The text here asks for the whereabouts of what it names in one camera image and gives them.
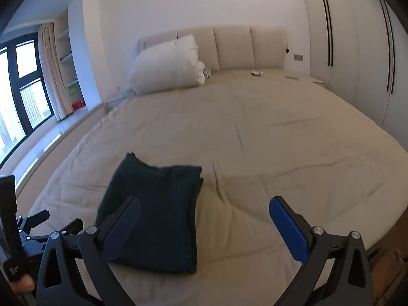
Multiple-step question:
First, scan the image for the wall power socket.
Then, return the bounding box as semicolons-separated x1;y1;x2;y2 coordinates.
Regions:
293;54;304;61

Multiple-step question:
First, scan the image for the dark green knit garment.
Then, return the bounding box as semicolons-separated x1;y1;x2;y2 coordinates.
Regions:
95;153;203;274

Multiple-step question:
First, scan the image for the striped black white cloth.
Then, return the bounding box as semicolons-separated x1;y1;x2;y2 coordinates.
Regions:
203;66;213;79

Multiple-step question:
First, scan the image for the white wall shelf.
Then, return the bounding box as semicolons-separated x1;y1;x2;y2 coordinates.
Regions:
54;10;84;106

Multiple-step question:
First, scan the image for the beige bed sheet mattress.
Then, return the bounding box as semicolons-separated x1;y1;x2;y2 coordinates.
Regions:
31;69;407;305

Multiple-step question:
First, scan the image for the beige padded headboard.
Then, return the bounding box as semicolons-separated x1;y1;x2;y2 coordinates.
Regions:
138;25;289;72

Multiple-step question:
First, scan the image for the white wardrobe with handles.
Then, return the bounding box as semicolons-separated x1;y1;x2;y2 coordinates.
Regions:
305;0;407;147

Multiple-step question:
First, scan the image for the small white object on bed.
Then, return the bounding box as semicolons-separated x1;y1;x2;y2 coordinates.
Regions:
251;70;263;77

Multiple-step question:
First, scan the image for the black framed window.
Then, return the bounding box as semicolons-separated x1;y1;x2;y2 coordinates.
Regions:
1;32;54;165

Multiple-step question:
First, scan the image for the white pillow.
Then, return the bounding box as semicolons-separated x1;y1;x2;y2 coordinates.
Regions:
129;35;205;96

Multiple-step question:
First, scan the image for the red box on shelf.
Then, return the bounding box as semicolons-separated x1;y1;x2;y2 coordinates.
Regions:
72;99;86;111

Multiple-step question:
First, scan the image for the beige curtain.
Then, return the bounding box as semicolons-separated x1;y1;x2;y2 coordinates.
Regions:
38;23;73;121

